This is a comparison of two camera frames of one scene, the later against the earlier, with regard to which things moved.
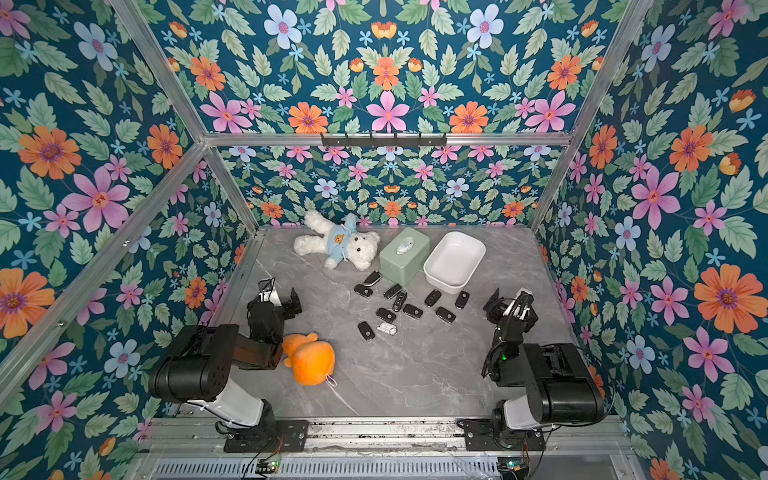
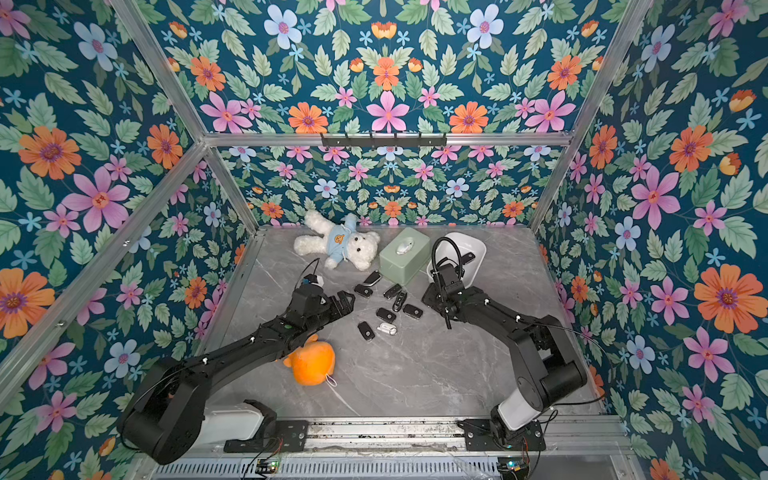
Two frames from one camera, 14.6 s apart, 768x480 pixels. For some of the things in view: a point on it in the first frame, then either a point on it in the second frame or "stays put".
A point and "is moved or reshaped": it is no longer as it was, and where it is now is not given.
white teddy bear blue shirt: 357,248 stays put
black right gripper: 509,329 to 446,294
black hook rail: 384,142 stays put
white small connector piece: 387,328 stays put
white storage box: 453,261 stays put
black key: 462,299 is moved or reshaped
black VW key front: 366,330 stays put
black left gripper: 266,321 to 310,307
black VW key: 413,311 stays put
